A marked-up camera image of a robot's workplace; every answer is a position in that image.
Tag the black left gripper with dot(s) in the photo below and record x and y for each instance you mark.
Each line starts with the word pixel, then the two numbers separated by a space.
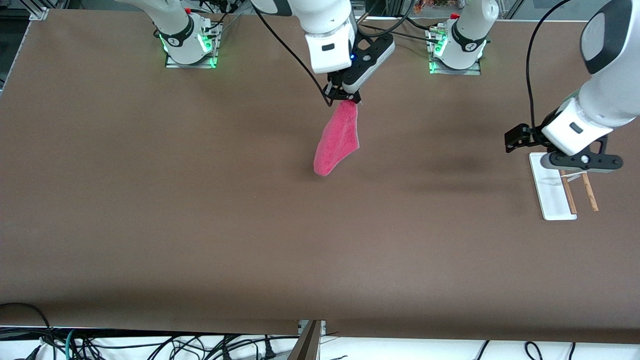
pixel 531 135

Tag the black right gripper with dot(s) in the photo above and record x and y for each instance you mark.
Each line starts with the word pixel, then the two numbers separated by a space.
pixel 336 91

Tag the pink and grey towel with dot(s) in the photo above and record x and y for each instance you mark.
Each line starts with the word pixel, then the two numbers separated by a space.
pixel 337 140

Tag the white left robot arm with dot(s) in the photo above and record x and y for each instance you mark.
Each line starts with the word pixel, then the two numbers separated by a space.
pixel 610 90

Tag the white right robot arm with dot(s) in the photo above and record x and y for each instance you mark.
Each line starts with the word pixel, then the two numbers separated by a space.
pixel 325 20

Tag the thin white rack crossbar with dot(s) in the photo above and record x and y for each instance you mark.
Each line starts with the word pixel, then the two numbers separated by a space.
pixel 575 175

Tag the white rack base tray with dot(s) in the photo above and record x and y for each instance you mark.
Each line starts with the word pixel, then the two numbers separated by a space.
pixel 552 200

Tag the colourful background items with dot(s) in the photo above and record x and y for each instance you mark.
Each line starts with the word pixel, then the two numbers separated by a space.
pixel 435 4

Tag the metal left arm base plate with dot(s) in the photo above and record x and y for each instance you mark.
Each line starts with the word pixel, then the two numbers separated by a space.
pixel 455 72

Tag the metal table edge bracket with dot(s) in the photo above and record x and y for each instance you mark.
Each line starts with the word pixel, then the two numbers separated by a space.
pixel 323 327

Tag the wooden post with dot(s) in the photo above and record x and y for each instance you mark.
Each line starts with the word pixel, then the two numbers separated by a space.
pixel 307 345

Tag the metal table corner bracket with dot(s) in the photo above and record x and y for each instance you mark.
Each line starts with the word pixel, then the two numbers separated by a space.
pixel 39 14

